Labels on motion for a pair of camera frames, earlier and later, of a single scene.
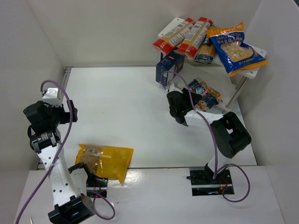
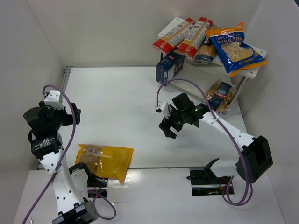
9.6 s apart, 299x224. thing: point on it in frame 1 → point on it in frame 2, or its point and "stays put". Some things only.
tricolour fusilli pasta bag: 210,97 → 220,95
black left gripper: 67,114 stays put
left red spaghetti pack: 169,42 stays put
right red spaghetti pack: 191,45 stays put
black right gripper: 187,97 → 173,122
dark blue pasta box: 168,68 stays put
